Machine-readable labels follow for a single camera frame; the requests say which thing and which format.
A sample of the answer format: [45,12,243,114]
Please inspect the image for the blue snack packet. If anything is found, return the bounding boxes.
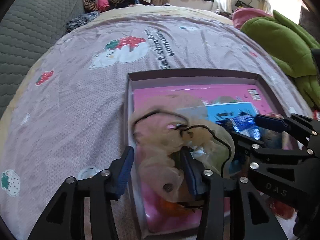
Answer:
[216,114,261,140]

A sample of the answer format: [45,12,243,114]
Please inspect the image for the red white snack bag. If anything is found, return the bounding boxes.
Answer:
[266,197,296,220]

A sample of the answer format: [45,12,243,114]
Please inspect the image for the pink shallow box tray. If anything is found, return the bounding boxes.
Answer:
[125,69,285,239]

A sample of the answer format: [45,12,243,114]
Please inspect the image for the green plush blanket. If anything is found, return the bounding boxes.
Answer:
[240,10,319,108]

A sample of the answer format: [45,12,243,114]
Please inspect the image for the lilac strawberry bear bedsheet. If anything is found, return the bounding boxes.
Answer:
[1,14,312,239]

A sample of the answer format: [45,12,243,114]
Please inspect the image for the pink pillow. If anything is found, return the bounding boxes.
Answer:
[232,8,271,29]

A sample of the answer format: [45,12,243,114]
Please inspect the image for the black power strip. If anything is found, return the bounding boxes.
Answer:
[235,0,252,8]

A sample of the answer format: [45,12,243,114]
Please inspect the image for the dark patterned cloth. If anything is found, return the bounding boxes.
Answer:
[66,11,100,33]

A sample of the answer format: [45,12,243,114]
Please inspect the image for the grey quilted headboard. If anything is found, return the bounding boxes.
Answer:
[1,0,85,113]

